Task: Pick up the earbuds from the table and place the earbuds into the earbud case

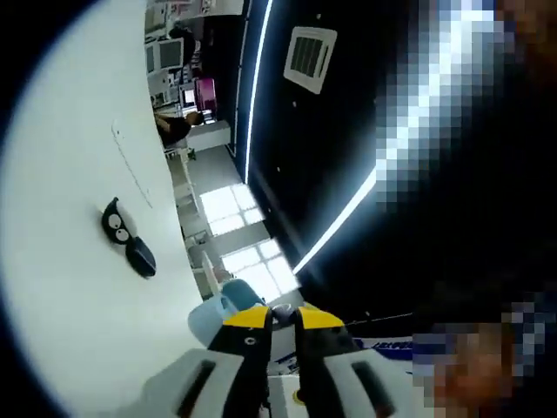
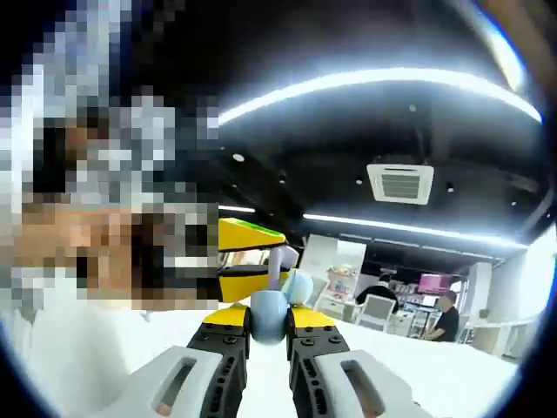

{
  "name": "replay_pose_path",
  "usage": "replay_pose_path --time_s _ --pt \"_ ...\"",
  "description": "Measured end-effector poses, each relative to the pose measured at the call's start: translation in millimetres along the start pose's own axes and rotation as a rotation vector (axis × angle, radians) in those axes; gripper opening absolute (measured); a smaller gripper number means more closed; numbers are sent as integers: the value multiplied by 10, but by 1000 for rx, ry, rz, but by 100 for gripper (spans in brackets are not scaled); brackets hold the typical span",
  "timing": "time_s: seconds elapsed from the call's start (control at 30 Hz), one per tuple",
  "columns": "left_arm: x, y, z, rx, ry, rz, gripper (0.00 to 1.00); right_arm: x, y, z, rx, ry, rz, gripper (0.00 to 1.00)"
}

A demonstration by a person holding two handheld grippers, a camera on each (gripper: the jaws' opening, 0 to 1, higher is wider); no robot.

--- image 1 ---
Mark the black earbud case cartoon eyes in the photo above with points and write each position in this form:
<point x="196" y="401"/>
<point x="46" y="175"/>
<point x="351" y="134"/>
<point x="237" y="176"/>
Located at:
<point x="115" y="224"/>

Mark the light blue earbud case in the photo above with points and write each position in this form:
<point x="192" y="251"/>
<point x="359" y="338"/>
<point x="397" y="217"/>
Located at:
<point x="204" y="322"/>

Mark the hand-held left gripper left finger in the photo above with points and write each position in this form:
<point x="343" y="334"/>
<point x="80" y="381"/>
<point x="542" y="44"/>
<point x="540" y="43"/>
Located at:
<point x="243" y="352"/>

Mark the large window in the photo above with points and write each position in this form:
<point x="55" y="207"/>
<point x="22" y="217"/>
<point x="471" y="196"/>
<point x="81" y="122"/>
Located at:
<point x="261" y="270"/>
<point x="232" y="209"/>

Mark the white office chair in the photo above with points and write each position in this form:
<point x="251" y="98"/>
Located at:
<point x="167" y="53"/>

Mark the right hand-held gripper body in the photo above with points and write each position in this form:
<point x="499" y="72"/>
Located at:
<point x="283" y="392"/>

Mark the ceiling air conditioner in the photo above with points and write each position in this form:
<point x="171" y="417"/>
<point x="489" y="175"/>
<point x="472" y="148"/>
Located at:
<point x="310" y="58"/>

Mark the pink display screen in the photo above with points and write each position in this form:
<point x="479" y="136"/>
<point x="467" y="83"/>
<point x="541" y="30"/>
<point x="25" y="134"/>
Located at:
<point x="205" y="89"/>

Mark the plain black earbud case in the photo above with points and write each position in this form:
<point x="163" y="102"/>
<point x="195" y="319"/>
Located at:
<point x="141" y="258"/>

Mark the ceiling light strip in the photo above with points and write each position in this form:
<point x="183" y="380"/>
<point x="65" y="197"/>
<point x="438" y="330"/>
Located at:
<point x="335" y="222"/>
<point x="257" y="87"/>

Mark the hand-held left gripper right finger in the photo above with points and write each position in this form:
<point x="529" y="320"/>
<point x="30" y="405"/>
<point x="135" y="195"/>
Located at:
<point x="322" y="357"/>

